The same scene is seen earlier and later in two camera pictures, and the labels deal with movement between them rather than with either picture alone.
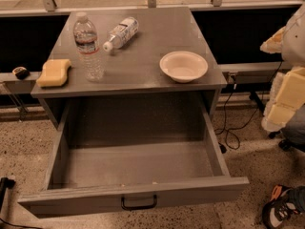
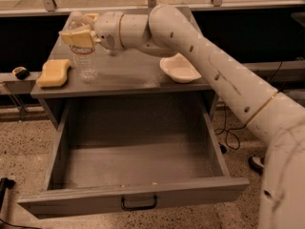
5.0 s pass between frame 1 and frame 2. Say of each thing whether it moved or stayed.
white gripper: moved
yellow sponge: stayed
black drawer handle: stayed
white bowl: stayed
